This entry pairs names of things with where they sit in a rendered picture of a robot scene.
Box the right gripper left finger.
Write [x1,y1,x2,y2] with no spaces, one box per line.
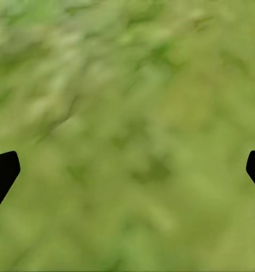
[0,151,20,203]

